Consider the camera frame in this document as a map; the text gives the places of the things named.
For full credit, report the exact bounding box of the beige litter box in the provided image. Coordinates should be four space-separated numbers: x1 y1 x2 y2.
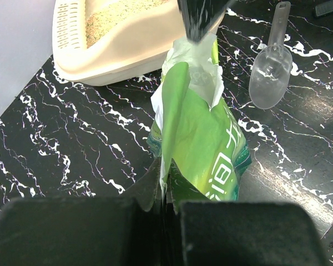
52 1 185 86

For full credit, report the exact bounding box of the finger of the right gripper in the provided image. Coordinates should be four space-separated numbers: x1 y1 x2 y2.
177 0 230 43

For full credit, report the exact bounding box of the clear plastic scoop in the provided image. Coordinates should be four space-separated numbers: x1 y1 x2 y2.
249 1 292 110

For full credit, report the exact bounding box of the green litter bag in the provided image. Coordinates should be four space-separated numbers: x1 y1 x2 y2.
147 33 251 201

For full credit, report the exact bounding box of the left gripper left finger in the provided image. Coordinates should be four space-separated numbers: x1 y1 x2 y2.
0 158 161 265

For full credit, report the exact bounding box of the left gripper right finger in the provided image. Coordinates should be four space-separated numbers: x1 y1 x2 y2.
165 163 327 265

